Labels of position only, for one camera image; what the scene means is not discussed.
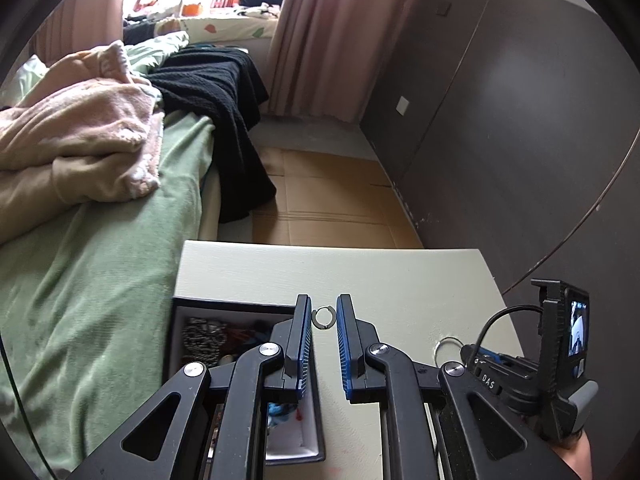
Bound blue braided cord bracelet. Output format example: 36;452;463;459
267;401;296;426

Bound silver chain necklace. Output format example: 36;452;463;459
180;323;229;369

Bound black jewelry box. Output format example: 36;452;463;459
163;297;326;466

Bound person's hand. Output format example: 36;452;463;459
552;431;592;480

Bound large silver hoop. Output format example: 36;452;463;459
433;336;464;367

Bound cardboard floor sheets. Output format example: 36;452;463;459
252;148;423;249

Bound green bed sheet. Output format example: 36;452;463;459
0;29;216;480

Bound black knitted blanket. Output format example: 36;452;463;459
148;44;277;223

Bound pink fleece blanket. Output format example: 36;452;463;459
1;40;164;242

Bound patterned windowsill cloth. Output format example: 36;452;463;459
154;13;278;44

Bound right pink curtain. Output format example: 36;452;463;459
266;0;408;122

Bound pink curtain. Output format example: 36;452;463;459
32;0;124;65
266;0;408;122

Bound left pink curtain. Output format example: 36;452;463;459
32;0;124;65

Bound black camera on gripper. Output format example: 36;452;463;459
566;288;589;379

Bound black cable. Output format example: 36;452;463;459
470;304;544;356

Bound white wall socket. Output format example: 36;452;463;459
396;96;409;116

